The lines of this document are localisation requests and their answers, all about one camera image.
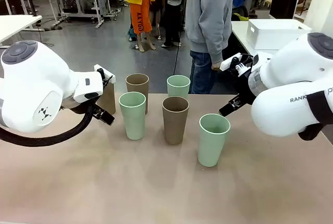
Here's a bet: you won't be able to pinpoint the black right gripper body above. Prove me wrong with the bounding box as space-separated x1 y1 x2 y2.
235 70 258 106

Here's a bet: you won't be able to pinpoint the brown plastic cup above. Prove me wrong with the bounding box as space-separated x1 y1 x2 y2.
125 73 150 115
96 82 117 115
162 96 190 146

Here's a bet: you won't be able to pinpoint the green plastic cup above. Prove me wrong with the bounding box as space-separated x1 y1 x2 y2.
197 113 232 167
119 91 146 141
166 75 191 97

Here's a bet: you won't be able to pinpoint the person's left forearm grey sleeve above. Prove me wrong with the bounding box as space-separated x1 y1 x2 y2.
205 18 234 65

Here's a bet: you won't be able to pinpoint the white plastic basket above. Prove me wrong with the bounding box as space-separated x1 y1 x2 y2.
246 18 312 50

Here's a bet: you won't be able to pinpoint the white side table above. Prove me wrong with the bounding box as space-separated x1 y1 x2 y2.
230 20 313 56

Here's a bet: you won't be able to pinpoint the black office chair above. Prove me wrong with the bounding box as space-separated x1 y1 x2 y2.
232 5 257 22

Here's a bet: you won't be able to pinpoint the person in grey hoodie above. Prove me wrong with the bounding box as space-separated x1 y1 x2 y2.
185 0 235 95

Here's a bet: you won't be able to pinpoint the black computer monitor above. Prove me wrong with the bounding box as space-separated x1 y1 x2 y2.
269 0 300 20

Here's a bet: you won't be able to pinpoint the person in black clothes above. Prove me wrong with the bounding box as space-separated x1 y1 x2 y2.
156 0 188 48

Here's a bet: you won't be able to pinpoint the mannequin yellow jacket orange shorts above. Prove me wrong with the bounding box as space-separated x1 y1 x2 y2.
117 0 157 53

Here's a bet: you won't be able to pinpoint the white desk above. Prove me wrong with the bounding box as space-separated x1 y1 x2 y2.
0 15 43 44

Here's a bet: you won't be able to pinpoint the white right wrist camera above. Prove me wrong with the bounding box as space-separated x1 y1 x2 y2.
220 52 247 78

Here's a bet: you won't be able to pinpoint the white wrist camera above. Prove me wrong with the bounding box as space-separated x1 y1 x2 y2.
93 64 116 84
220 52 247 78

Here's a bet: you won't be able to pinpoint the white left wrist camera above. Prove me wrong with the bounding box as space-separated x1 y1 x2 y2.
93 64 116 84

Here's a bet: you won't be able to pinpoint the black left arm cable sleeve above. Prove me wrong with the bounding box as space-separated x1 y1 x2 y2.
0 104 95 147

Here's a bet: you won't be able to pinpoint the black arm cable sleeve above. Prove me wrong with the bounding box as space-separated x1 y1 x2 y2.
0 104 95 147
298 90 333 141

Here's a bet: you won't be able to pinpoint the black right arm cable sleeve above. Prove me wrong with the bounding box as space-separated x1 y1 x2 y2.
298 90 333 141

